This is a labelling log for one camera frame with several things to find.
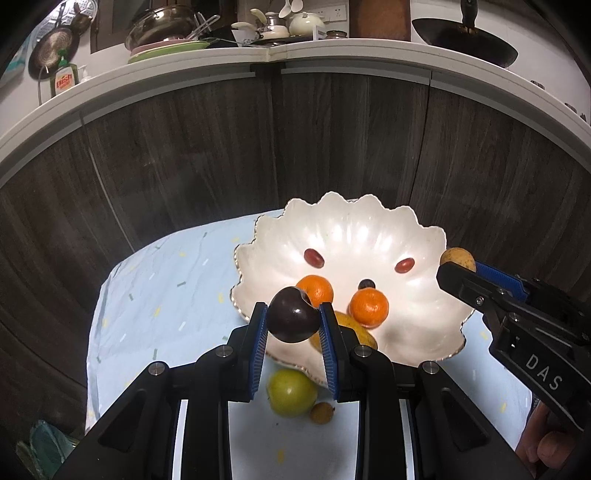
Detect perforated metal steamer plate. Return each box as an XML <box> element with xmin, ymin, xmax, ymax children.
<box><xmin>46</xmin><ymin>0</ymin><xmax>100</xmax><ymax>35</ymax></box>

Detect dark wood kitchen cabinet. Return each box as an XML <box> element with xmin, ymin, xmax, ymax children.
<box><xmin>0</xmin><ymin>39</ymin><xmax>591</xmax><ymax>398</ymax></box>

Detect person's right hand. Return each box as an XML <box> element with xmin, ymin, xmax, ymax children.
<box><xmin>515</xmin><ymin>397</ymin><xmax>591</xmax><ymax>480</ymax></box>

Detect green plastic bag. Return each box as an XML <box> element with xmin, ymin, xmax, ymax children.
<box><xmin>16</xmin><ymin>419</ymin><xmax>84</xmax><ymax>480</ymax></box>

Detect pink plate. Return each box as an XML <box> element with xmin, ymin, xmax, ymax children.
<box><xmin>130</xmin><ymin>39</ymin><xmax>195</xmax><ymax>54</ymax></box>

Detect green dish soap bottle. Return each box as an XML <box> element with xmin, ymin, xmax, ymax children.
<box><xmin>50</xmin><ymin>50</ymin><xmax>80</xmax><ymax>97</ymax></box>

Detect wooden cutting board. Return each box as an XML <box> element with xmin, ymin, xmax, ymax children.
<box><xmin>348</xmin><ymin>0</ymin><xmax>411</xmax><ymax>41</ymax></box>

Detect orange tangerine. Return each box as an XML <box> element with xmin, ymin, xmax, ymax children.
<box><xmin>348</xmin><ymin>287</ymin><xmax>390</xmax><ymax>328</ymax></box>
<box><xmin>295</xmin><ymin>274</ymin><xmax>334</xmax><ymax>309</ymax></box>

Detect cream kettle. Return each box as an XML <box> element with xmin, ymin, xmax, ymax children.
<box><xmin>287</xmin><ymin>11</ymin><xmax>326</xmax><ymax>37</ymax></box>

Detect yellow round fruit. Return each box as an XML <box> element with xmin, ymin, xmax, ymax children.
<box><xmin>440</xmin><ymin>247</ymin><xmax>476</xmax><ymax>274</ymax></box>

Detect teal wall packet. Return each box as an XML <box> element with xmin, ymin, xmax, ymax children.
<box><xmin>2</xmin><ymin>44</ymin><xmax>26</xmax><ymax>77</ymax></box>

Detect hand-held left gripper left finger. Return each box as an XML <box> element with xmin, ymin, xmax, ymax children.
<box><xmin>53</xmin><ymin>302</ymin><xmax>269</xmax><ymax>480</ymax></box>

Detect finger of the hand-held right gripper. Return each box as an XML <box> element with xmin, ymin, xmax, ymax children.
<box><xmin>475</xmin><ymin>261</ymin><xmax>532</xmax><ymax>300</ymax></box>
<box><xmin>435</xmin><ymin>261</ymin><xmax>515</xmax><ymax>333</ymax></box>

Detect yellow mango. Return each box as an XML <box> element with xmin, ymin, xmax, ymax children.
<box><xmin>308</xmin><ymin>310</ymin><xmax>378</xmax><ymax>354</ymax></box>

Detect hanging black frying pan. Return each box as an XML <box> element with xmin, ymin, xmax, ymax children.
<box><xmin>28</xmin><ymin>27</ymin><xmax>79</xmax><ymax>79</ymax></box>

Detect dark purple plum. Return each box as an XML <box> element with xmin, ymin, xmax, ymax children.
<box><xmin>268</xmin><ymin>286</ymin><xmax>321</xmax><ymax>343</ymax></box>

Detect white shell-shaped bowl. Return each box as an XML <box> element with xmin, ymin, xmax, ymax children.
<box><xmin>229</xmin><ymin>191</ymin><xmax>478</xmax><ymax>386</ymax></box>

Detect brown longan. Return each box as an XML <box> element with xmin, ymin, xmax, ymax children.
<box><xmin>309</xmin><ymin>401</ymin><xmax>335</xmax><ymax>424</ymax></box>

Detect light blue tablecloth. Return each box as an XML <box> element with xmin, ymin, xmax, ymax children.
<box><xmin>84</xmin><ymin>208</ymin><xmax>536</xmax><ymax>480</ymax></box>

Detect cream enamel pot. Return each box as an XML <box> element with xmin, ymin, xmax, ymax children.
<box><xmin>259</xmin><ymin>11</ymin><xmax>291</xmax><ymax>40</ymax></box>

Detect green plate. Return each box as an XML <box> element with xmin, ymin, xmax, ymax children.
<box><xmin>127</xmin><ymin>41</ymin><xmax>211</xmax><ymax>64</ymax></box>

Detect green apple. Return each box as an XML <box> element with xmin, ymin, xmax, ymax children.
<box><xmin>268</xmin><ymin>369</ymin><xmax>319</xmax><ymax>418</ymax></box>

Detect large black wok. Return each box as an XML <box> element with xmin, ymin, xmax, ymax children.
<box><xmin>411</xmin><ymin>0</ymin><xmax>519</xmax><ymax>69</ymax></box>

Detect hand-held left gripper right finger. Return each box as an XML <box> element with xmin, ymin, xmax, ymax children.
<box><xmin>320</xmin><ymin>302</ymin><xmax>536</xmax><ymax>480</ymax></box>

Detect black tray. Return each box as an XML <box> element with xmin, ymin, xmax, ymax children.
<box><xmin>203</xmin><ymin>25</ymin><xmax>241</xmax><ymax>47</ymax></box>

